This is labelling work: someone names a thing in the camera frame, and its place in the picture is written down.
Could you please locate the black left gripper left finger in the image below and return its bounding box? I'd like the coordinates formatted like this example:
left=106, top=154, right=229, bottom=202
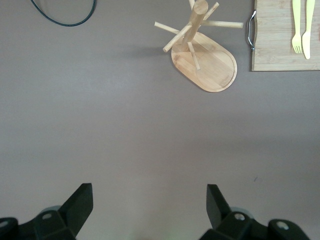
left=0, top=183, right=94, bottom=240

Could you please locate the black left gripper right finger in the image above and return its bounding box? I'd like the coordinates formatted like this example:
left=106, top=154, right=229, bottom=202
left=199, top=184, right=311, bottom=240

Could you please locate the wooden mug rack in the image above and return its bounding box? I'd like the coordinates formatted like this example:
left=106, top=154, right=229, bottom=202
left=154, top=0, right=244, bottom=93

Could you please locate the yellow plastic knife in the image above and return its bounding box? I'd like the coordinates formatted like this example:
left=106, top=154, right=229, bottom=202
left=301, top=0, right=316, bottom=60

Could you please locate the yellow plastic fork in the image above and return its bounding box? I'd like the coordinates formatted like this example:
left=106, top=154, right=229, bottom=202
left=291, top=0, right=303, bottom=55

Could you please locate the wooden cutting board, metal handle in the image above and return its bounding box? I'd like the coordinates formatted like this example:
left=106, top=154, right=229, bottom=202
left=246, top=0, right=320, bottom=73

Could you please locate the black looped cable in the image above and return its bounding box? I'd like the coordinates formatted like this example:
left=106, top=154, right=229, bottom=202
left=30, top=0, right=97, bottom=27

